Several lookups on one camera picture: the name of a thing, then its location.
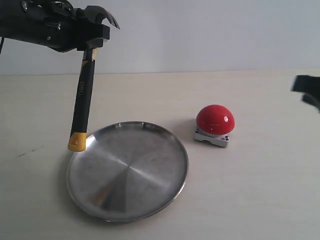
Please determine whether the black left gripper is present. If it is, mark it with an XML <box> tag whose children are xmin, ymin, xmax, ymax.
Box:
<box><xmin>0</xmin><ymin>0</ymin><xmax>110</xmax><ymax>53</ymax></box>

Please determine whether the black and yellow claw hammer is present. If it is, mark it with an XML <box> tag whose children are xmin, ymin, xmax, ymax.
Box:
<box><xmin>67</xmin><ymin>5</ymin><xmax>120</xmax><ymax>152</ymax></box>

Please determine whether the red dome push button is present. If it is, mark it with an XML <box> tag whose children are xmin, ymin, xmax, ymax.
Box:
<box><xmin>193</xmin><ymin>104</ymin><xmax>236</xmax><ymax>148</ymax></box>

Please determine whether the round stainless steel plate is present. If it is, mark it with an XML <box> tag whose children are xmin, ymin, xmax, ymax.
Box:
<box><xmin>66</xmin><ymin>121</ymin><xmax>189</xmax><ymax>223</ymax></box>

